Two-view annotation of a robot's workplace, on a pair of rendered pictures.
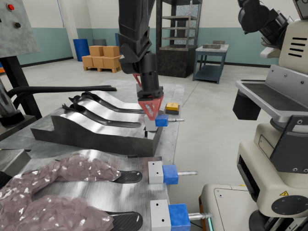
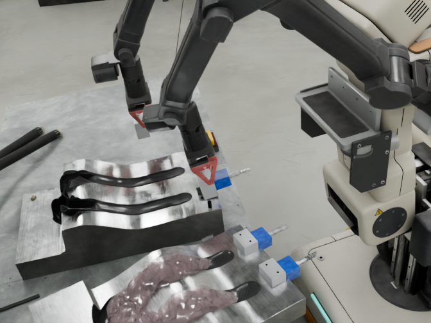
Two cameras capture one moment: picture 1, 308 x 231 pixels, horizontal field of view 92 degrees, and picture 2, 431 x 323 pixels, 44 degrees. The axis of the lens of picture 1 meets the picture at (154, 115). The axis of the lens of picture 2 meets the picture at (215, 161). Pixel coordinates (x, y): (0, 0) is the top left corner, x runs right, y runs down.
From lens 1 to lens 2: 0.84 m
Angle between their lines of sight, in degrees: 19
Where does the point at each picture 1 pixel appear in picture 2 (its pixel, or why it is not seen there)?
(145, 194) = (247, 265)
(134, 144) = (197, 223)
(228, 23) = not seen: outside the picture
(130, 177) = (220, 259)
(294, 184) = (383, 198)
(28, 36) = not seen: outside the picture
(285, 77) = (344, 88)
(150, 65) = (195, 120)
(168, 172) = (259, 236)
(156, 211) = (268, 269)
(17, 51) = not seen: outside the picture
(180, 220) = (290, 267)
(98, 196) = (208, 283)
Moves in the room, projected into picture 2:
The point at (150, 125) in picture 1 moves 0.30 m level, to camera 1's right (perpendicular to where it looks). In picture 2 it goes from (208, 191) to (313, 151)
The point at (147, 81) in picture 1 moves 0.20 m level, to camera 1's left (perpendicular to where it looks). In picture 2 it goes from (195, 140) to (112, 169)
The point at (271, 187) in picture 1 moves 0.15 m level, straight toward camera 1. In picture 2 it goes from (363, 210) to (348, 252)
